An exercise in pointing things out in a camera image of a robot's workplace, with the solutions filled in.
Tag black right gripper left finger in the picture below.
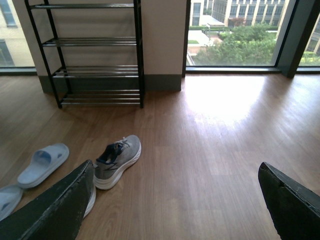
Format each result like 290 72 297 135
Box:
0 160 94 240

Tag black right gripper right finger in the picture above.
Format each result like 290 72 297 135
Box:
258 162 320 240

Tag light blue slipper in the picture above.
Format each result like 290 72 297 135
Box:
0 184 23 221
17 143 70 189

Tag grey sneaker white sole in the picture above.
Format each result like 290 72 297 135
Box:
93 135 142 190

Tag black metal shoe rack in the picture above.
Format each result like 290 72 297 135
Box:
24 0 145 108

